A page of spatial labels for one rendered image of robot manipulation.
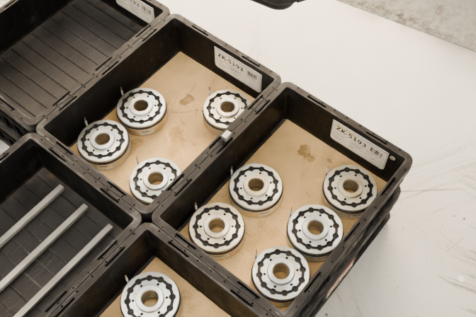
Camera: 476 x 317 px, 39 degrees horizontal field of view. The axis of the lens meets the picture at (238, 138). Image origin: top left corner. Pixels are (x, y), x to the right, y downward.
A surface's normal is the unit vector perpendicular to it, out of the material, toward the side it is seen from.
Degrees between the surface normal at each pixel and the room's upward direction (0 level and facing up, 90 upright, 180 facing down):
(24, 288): 0
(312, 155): 0
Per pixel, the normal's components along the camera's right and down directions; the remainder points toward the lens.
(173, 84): 0.00, -0.56
